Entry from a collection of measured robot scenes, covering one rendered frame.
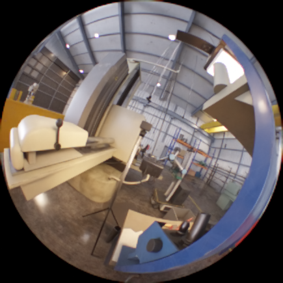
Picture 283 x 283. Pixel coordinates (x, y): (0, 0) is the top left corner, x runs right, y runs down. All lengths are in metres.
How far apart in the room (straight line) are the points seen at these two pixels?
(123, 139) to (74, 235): 1.76
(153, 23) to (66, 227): 8.81
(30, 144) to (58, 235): 1.34
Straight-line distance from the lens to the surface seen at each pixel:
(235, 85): 0.23
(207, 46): 0.56
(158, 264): 0.23
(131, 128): 1.41
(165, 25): 7.35
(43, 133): 0.43
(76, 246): 1.54
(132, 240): 0.65
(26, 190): 0.57
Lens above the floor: 1.52
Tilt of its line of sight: 1 degrees down
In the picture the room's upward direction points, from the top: 24 degrees clockwise
